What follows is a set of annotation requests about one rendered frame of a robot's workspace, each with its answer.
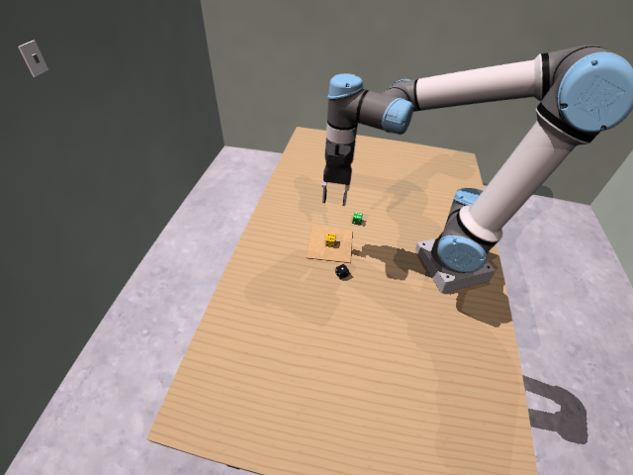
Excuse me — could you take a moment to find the black die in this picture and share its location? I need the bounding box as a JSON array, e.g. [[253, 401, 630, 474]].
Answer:
[[335, 264, 349, 279]]

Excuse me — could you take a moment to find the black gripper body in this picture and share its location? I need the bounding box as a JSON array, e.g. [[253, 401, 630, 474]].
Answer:
[[323, 124, 358, 185]]

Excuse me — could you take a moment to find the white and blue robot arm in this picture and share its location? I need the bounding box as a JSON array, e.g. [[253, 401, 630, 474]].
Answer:
[[327, 45, 633, 273]]

